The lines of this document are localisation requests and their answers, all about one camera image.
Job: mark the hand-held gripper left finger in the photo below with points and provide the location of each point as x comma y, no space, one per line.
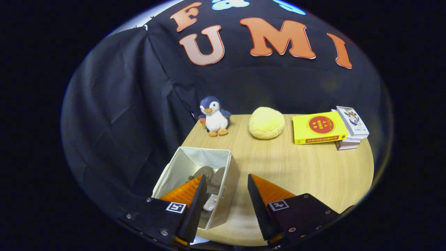
195,212

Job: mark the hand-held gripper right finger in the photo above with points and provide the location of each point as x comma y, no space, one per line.
261,212

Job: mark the taupe suede shoe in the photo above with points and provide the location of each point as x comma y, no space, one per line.
205,172
217,179

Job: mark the cream fabric storage box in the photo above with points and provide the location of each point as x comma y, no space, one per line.
188,164

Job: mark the yellow plush bun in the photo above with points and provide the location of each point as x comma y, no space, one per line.
266,123

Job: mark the penguin plush toy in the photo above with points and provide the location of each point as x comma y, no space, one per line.
216,120

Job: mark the yellow book with red circle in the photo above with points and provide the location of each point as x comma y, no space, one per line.
318,127

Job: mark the white book with dark spine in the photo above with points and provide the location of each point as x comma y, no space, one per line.
346,145

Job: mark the black backdrop cloth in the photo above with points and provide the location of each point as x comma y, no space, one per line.
122,122

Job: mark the thin white book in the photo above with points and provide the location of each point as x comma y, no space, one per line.
353,139

